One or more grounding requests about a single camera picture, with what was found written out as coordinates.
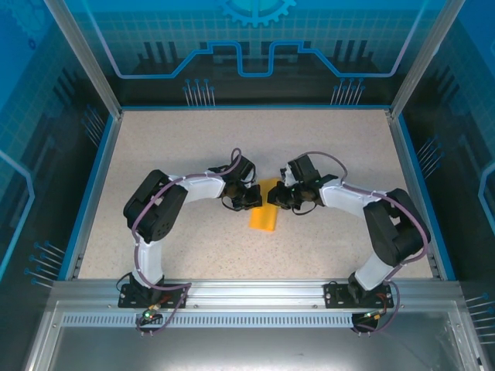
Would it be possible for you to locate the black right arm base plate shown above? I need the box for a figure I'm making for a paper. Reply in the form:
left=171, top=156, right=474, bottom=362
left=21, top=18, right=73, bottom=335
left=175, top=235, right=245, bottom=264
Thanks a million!
left=323, top=281, right=400, bottom=310

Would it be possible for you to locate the grey metal shelf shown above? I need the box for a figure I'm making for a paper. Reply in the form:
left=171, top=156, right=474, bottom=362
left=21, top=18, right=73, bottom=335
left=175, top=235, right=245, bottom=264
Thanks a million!
left=22, top=301, right=488, bottom=371

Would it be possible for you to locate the slotted grey cable duct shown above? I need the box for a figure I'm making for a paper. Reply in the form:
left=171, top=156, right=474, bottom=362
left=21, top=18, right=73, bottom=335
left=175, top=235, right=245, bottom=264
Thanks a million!
left=61, top=315, right=357, bottom=328

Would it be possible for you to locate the aluminium side rail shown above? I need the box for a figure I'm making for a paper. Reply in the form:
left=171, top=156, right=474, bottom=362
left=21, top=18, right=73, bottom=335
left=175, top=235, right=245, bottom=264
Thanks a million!
left=65, top=111, right=125, bottom=281
left=387, top=111, right=445, bottom=281

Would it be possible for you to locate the blue grid print side panel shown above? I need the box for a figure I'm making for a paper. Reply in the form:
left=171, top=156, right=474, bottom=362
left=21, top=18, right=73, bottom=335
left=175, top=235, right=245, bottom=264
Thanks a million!
left=0, top=0, right=117, bottom=310
left=401, top=0, right=495, bottom=349

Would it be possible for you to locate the aluminium frame post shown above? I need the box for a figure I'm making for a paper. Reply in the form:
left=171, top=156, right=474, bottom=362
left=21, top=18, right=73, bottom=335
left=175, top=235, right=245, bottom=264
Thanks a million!
left=44, top=0, right=125, bottom=117
left=388, top=0, right=469, bottom=119

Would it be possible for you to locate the aluminium mounting rail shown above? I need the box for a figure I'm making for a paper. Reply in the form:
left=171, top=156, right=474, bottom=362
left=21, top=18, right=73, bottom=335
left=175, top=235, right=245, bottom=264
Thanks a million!
left=52, top=280, right=461, bottom=310

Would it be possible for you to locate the blue gear print enclosure panel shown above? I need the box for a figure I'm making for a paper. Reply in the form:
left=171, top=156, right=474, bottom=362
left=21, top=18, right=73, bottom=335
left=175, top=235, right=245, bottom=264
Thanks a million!
left=73, top=0, right=438, bottom=107

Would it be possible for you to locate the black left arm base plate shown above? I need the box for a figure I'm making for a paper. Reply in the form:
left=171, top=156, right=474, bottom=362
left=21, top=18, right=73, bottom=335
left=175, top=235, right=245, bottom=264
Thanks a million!
left=118, top=283, right=190, bottom=310

